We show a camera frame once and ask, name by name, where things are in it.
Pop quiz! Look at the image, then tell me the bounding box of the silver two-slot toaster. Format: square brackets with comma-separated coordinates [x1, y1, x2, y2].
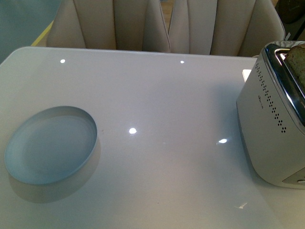
[236, 41, 305, 189]

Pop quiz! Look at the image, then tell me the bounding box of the beige chair left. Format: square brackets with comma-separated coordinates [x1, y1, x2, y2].
[47, 0, 171, 52]

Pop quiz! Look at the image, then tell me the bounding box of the brown bread slice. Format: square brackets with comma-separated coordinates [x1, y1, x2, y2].
[285, 44, 305, 93]

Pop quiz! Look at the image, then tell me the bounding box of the beige chair right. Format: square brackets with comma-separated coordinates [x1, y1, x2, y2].
[169, 0, 285, 57]

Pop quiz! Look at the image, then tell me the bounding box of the white round plate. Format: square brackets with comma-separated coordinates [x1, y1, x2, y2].
[4, 106, 97, 185]

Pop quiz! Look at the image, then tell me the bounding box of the dark grey washing machine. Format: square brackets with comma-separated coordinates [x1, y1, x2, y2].
[275, 0, 305, 41]

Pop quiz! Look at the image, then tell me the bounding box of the beige chair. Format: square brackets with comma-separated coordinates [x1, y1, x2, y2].
[47, 0, 171, 52]
[169, 0, 285, 57]

